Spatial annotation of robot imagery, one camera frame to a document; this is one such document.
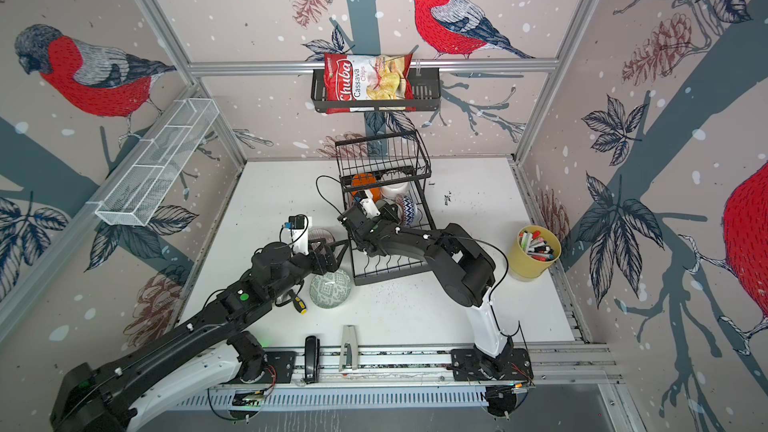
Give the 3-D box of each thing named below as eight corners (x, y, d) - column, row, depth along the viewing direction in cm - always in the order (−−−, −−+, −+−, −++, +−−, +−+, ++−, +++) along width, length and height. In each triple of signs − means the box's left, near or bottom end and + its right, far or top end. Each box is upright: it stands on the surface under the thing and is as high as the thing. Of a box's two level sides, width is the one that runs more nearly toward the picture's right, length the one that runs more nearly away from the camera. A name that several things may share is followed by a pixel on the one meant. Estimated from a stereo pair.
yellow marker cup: (505, 284, 90) (522, 261, 78) (496, 250, 97) (511, 225, 85) (544, 284, 90) (567, 261, 78) (533, 251, 98) (552, 225, 86)
